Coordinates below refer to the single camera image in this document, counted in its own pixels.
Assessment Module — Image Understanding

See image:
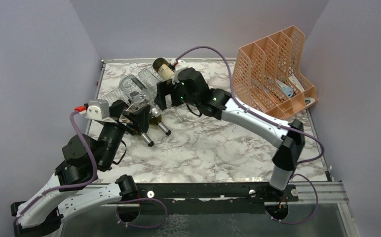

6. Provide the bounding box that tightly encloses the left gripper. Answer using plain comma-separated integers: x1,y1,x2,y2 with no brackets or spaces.
99,102,152,170

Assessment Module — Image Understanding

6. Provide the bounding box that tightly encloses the clear round liquor bottle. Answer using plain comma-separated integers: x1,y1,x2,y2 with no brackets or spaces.
118,75,162,117

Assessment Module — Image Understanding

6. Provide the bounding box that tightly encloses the green wine bottle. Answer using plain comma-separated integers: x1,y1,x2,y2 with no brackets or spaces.
150,114,171,136
152,57,174,80
135,128,154,147

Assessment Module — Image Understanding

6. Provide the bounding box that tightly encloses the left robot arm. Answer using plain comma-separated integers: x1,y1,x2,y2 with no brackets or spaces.
11,99,151,237

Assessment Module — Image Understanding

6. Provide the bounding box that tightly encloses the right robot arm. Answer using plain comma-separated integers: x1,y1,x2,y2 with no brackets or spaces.
155,65,305,201

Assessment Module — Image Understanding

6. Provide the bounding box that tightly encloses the peach plastic file organizer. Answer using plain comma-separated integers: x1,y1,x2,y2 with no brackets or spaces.
232,26,318,119

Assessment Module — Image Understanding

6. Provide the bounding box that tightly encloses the white wire wine rack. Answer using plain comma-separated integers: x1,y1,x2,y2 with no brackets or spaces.
99,66,164,104

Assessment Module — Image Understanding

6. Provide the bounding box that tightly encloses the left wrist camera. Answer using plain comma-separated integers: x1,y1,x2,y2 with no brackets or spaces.
74,99,110,121

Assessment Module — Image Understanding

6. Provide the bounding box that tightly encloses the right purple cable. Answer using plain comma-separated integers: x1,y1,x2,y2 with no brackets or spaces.
174,45,325,226

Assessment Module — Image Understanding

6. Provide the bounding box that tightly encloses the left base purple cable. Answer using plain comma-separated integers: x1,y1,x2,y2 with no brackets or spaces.
116,197,169,230

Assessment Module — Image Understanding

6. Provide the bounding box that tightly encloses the black mounting rail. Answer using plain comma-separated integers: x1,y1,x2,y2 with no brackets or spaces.
105,181,309,217

